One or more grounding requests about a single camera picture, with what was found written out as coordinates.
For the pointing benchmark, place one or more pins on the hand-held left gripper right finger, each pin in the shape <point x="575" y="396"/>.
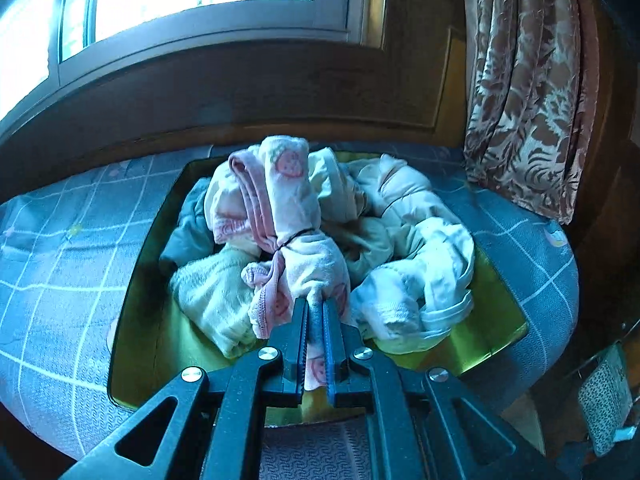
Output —
<point x="332" y="360"/>

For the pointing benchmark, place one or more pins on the grey checked blanket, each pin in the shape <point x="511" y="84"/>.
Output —
<point x="60" y="280"/>

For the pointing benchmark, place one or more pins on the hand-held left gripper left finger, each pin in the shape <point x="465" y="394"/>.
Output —
<point x="295" y="355"/>

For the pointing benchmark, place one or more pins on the strawberry print cloth bundle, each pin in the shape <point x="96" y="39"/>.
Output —
<point x="290" y="195"/>

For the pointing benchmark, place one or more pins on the pale green cloth bundle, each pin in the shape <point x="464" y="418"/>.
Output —
<point x="370" y="245"/>

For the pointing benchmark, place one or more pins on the floral patterned box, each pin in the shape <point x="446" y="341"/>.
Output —
<point x="600" y="400"/>

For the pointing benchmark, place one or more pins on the patterned curtain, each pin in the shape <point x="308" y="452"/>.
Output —
<point x="525" y="85"/>

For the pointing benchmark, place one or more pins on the white ribbed cloth bundle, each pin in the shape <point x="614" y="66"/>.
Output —
<point x="430" y="280"/>

